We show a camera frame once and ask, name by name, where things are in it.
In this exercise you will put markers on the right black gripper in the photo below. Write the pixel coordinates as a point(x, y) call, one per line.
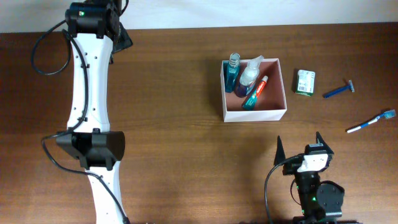
point(291, 168)

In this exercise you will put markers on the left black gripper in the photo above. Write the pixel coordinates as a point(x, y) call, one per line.
point(125, 42)

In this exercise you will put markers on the green white soap box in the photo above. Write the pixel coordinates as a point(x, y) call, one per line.
point(305, 82)

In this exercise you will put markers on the teal toothpaste tube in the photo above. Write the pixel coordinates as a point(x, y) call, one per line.
point(252, 100)

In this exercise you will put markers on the clear blue sanitizer bottle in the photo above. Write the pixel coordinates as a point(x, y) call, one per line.
point(249, 76)

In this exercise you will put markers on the blue white toothbrush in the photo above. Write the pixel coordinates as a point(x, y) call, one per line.
point(384, 115)

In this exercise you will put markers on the teal mouthwash bottle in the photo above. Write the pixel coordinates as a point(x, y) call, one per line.
point(232, 71)

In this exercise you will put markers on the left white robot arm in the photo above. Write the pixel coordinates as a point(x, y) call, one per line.
point(95, 33)

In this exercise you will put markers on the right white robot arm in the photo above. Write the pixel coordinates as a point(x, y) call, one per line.
point(320, 201)

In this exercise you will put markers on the white open cardboard box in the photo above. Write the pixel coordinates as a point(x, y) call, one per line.
point(271, 104)

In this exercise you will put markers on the blue disposable razor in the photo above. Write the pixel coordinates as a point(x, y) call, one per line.
point(348, 87)

